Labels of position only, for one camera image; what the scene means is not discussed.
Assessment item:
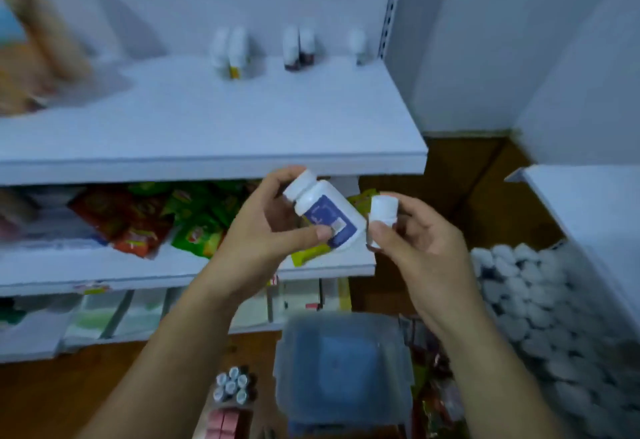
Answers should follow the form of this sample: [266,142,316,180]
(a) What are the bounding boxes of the clear plastic bin of bottles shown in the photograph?
[273,311,415,424]

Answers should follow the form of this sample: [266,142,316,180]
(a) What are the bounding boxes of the person's right hand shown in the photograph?
[367,192,486,336]

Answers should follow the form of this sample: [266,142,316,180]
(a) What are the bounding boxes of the blue yellow label bottle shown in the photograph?
[367,195,399,250]

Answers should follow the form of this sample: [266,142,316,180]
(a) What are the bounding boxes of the row of pale flat packs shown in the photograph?
[62,278,353,350]

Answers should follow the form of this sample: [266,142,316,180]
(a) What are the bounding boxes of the pack of small bottles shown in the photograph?
[212,366,251,406]

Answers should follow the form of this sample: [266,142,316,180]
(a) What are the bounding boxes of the stack of white heart-lid jars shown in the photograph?
[469,242,640,439]

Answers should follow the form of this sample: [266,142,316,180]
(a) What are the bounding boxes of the pink packs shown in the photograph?
[0,188,36,242]

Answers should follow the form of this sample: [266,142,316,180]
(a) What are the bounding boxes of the blue tissue packs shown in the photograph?
[0,188,109,250]

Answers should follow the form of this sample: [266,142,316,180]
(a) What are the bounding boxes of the blue label white bottle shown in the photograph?
[282,168,367,254]

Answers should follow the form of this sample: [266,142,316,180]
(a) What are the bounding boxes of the pile of snack bags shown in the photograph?
[69,181,381,267]

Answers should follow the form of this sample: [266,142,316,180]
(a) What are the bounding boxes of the small brown vials group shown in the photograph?
[299,27,317,67]
[282,27,301,72]

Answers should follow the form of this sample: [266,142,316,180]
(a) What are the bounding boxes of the small red boxes pack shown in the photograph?
[205,407,241,439]

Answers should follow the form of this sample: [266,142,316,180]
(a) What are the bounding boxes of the person's right forearm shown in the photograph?
[435,303,566,439]

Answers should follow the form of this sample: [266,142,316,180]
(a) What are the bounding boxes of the person's left hand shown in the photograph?
[209,165,335,300]

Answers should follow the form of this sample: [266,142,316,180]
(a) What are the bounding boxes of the pile of mixed packets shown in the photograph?
[399,316,471,439]

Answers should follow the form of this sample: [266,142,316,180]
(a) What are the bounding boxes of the blue green wipes pack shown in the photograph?
[0,0,26,44]

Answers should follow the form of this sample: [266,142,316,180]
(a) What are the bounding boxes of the person's left forearm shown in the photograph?
[79,283,241,439]

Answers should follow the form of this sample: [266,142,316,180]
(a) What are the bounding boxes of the beige paper cup tube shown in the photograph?
[0,0,93,84]

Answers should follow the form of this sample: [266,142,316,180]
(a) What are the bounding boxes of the dark green pack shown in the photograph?
[0,298,26,327]

